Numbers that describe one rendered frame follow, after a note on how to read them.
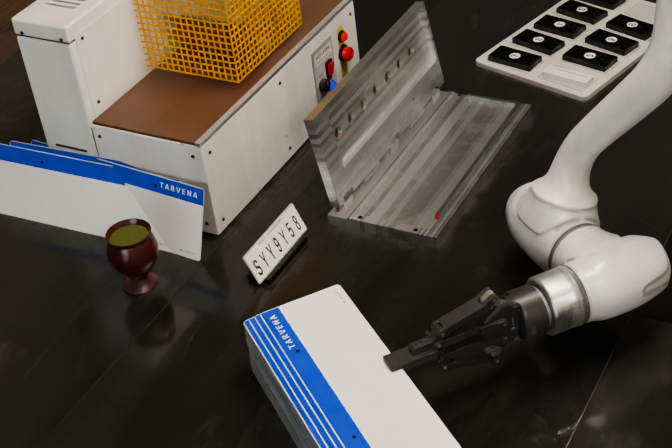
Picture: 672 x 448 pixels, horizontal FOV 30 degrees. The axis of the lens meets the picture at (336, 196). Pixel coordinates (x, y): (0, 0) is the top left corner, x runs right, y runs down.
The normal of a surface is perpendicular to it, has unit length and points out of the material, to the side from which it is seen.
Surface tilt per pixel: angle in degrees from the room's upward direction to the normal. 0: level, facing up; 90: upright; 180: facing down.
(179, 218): 69
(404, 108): 80
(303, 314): 0
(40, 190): 63
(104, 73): 90
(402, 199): 0
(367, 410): 0
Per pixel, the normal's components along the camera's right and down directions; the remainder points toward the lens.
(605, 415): -0.11, -0.81
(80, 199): -0.44, 0.13
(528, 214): -0.89, -0.08
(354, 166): 0.84, 0.04
